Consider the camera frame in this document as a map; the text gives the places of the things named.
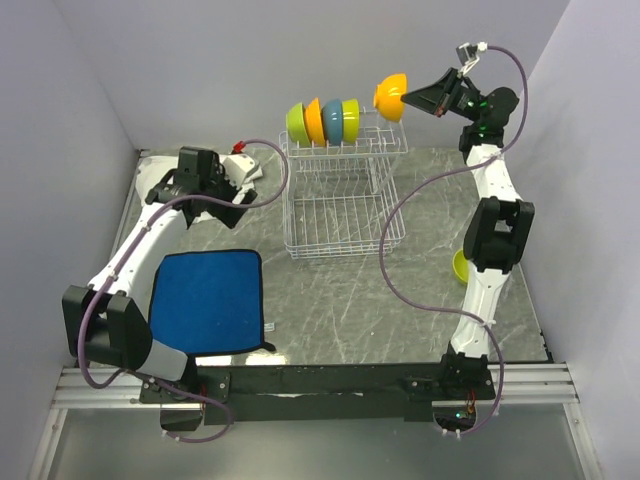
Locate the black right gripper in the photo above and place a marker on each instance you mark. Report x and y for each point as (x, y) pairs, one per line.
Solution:
(433, 98)

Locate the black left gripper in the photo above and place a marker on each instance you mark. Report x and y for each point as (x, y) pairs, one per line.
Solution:
(229, 216)

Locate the orange bowl stack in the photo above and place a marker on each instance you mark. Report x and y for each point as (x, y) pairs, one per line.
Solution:
(388, 94)

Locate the yellow-green bowl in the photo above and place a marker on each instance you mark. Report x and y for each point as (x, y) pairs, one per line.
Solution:
(351, 120)

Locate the blue bowl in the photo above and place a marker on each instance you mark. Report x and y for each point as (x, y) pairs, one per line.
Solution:
(332, 118)

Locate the lime green bowl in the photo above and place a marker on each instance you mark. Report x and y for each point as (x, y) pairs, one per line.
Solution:
(296, 126)

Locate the white wire dish rack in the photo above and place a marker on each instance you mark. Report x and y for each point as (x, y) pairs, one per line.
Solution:
(338, 198)

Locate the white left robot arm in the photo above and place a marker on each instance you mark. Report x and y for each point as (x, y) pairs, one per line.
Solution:
(106, 320)

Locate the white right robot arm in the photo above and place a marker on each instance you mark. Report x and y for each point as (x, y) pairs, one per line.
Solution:
(496, 237)

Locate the white folded cloth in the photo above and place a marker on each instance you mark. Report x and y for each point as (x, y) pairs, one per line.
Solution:
(153, 168)

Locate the blue microfiber cloth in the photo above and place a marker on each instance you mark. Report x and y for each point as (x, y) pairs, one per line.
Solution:
(210, 303)

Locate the black base bar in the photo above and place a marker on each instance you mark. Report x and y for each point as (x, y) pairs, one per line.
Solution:
(340, 392)

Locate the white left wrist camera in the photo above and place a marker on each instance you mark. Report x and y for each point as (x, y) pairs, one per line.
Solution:
(240, 168)

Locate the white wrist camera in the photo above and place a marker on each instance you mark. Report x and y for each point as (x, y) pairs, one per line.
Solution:
(469, 55)
(240, 168)

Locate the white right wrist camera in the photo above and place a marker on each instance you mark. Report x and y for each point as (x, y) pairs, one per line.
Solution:
(469, 55)

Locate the aluminium rail frame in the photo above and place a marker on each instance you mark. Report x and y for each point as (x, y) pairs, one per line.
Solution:
(524, 384)

